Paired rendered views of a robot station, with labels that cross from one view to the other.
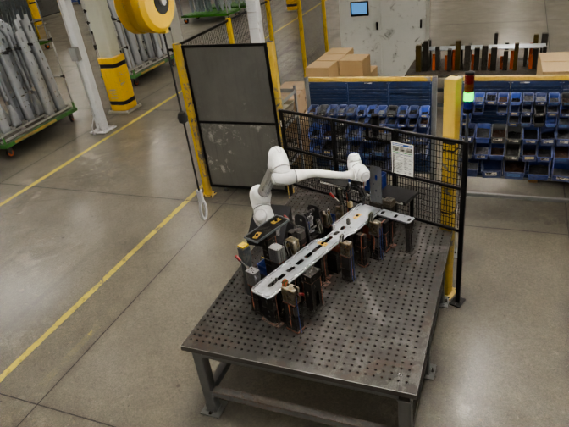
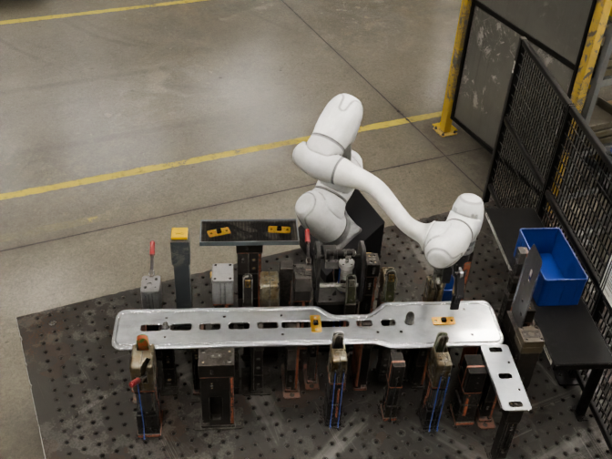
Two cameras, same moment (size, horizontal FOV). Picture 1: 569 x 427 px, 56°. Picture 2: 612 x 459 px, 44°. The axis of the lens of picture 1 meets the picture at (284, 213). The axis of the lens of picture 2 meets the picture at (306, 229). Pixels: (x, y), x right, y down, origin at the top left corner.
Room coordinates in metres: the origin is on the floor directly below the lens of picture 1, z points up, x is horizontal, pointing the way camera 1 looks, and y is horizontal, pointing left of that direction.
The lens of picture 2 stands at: (1.83, -1.43, 2.94)
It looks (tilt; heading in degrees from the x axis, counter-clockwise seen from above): 38 degrees down; 39
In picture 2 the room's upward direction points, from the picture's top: 3 degrees clockwise
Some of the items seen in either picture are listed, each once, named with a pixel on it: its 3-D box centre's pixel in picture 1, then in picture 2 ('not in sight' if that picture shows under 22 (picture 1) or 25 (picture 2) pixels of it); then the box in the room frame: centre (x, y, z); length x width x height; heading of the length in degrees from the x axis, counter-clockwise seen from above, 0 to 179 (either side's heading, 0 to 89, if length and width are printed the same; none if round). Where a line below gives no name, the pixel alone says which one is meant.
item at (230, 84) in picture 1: (237, 126); (521, 39); (6.19, 0.42, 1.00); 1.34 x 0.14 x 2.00; 65
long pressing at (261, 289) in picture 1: (322, 246); (310, 326); (3.37, -0.25, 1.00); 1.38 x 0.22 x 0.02; 135
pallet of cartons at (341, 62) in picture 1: (344, 89); not in sight; (8.56, -1.25, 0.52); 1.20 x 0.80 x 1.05; 152
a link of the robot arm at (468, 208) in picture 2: (355, 163); (465, 218); (3.71, -0.58, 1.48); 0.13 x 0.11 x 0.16; 10
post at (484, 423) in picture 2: (389, 230); (491, 391); (3.69, -0.83, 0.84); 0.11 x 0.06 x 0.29; 45
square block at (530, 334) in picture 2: (389, 218); (520, 368); (3.82, -0.87, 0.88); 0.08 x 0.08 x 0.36; 45
